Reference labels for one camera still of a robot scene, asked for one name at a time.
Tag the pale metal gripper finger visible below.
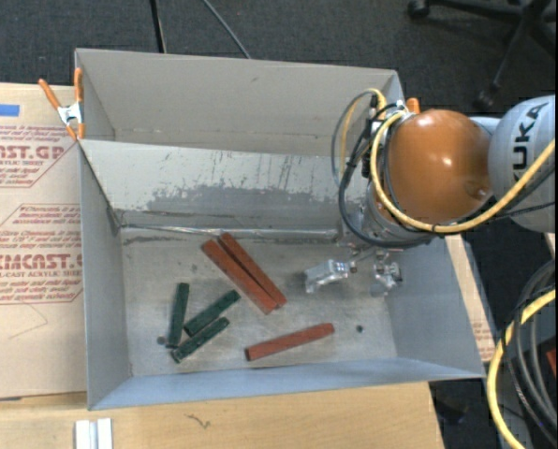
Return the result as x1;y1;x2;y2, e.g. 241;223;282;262
303;258;358;295
369;251;404;298

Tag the red-brown flat block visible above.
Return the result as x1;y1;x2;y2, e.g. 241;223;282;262
200;239;279;316
218;232;288;308
243;323;336;362

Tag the grey metal bin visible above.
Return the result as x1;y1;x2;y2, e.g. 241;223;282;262
74;48;489;412

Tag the dark green flat block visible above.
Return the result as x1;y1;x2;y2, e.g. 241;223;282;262
167;282;191;349
169;316;231;364
183;289;242;338

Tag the brown cardboard board red print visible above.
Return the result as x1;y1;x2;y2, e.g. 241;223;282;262
0;80;501;404

